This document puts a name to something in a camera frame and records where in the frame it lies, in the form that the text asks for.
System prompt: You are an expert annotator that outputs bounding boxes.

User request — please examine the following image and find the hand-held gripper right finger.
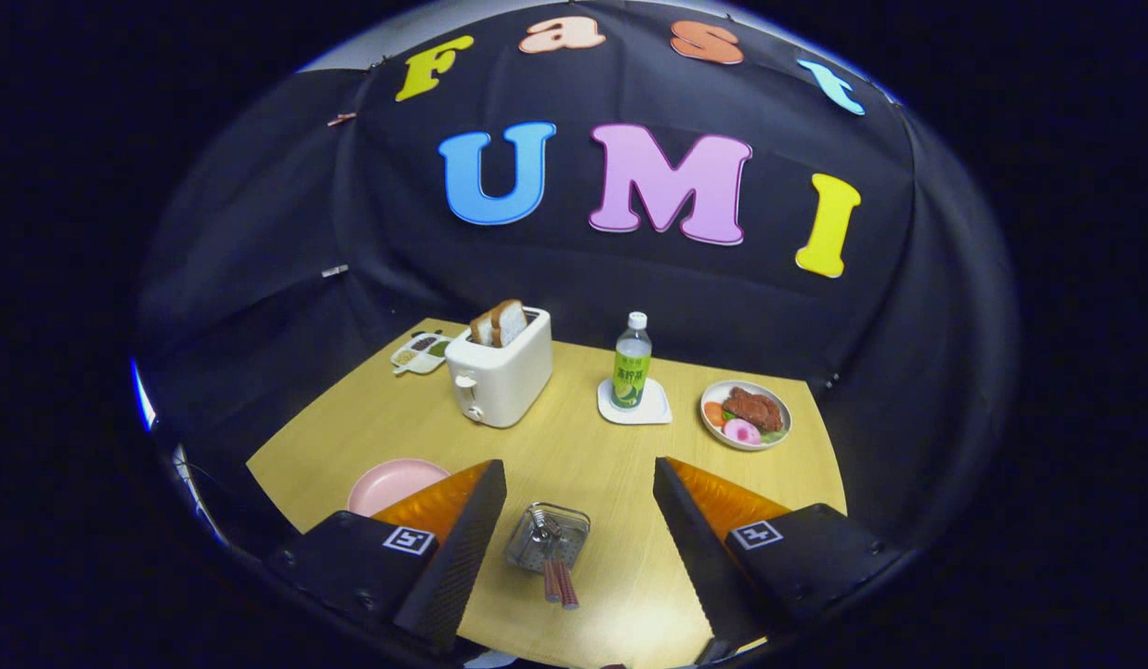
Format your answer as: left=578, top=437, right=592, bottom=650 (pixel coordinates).
left=653, top=456, right=905, bottom=662

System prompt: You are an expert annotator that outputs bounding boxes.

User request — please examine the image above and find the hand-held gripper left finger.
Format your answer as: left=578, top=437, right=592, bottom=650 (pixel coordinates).
left=263, top=459, right=508, bottom=654

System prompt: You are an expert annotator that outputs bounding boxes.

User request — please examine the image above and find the metal fork checkered handle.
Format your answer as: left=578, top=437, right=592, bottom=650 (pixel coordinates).
left=528, top=506, right=562, bottom=604

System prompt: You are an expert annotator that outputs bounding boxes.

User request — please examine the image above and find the metal spoon checkered handle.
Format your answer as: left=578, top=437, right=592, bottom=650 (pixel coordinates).
left=535, top=506, right=581, bottom=611

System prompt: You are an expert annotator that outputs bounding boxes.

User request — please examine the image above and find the pink plate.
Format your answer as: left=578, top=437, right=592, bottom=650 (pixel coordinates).
left=347, top=458, right=451, bottom=518

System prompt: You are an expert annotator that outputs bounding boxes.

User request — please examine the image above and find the white food plate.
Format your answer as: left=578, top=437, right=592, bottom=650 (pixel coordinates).
left=699, top=379, right=792, bottom=453

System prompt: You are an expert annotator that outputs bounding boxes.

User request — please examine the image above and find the white square coaster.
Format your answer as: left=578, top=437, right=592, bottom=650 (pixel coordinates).
left=597, top=376, right=673, bottom=426

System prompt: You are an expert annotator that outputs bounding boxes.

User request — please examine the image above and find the brown cooked meat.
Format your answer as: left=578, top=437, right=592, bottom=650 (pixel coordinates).
left=723, top=387, right=785, bottom=433

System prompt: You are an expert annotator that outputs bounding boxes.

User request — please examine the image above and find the white toaster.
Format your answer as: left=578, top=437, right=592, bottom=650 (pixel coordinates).
left=445, top=307, right=554, bottom=429

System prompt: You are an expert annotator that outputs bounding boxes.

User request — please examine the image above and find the green drink bottle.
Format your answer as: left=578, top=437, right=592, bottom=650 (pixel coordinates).
left=611, top=311, right=653, bottom=411

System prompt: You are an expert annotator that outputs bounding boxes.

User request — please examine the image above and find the white divided condiment dish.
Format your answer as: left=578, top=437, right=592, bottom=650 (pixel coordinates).
left=391, top=332, right=456, bottom=376

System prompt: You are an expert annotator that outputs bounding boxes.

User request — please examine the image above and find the lit screen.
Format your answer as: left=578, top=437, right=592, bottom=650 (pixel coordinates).
left=130, top=358, right=157, bottom=433

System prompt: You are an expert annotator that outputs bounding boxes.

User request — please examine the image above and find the metal wire basket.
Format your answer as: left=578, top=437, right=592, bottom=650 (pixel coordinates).
left=505, top=502, right=592, bottom=574

